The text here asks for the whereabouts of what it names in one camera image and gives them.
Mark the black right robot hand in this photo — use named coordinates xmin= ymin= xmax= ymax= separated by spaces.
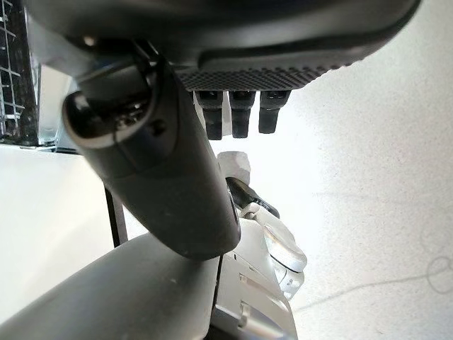
xmin=24 ymin=0 xmax=423 ymax=260

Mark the black vertical bar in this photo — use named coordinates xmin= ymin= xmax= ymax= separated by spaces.
xmin=103 ymin=183 xmax=129 ymax=249

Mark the silver robot lower leg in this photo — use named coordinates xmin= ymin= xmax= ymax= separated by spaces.
xmin=210 ymin=150 xmax=308 ymax=340

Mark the clear drinking glass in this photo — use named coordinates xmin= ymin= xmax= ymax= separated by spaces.
xmin=36 ymin=63 xmax=74 ymax=147

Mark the thin grey floor cable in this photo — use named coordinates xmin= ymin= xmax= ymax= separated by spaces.
xmin=292 ymin=226 xmax=453 ymax=314

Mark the white wire dishwasher rack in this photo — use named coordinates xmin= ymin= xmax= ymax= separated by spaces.
xmin=0 ymin=0 xmax=39 ymax=143

